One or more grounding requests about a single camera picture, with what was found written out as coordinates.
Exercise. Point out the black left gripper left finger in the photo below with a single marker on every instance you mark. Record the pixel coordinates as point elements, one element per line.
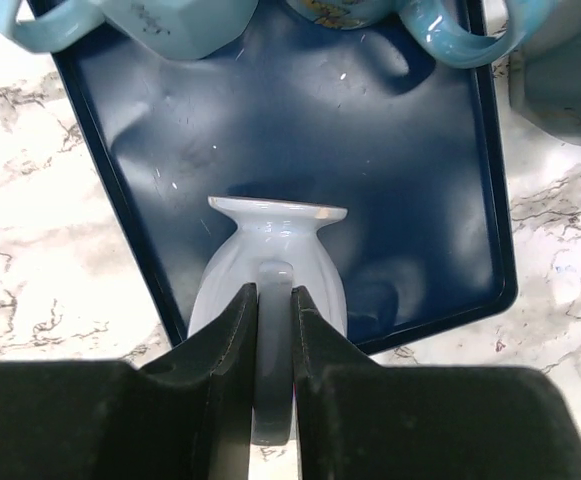
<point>184,415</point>

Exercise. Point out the grey blue faceted mug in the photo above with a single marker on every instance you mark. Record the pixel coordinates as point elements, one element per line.
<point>545,75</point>

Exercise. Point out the pale grey footed mug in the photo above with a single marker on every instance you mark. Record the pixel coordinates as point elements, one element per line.
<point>276,247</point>

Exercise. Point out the blue butterfly mug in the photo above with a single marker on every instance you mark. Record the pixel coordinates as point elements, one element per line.
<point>431,26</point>

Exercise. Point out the light blue faceted mug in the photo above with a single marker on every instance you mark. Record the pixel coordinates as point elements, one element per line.
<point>175,30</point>

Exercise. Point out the dark blue tray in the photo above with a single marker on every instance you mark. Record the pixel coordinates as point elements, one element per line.
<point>362,119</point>

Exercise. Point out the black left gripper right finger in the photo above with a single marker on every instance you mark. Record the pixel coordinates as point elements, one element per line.
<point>360,420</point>

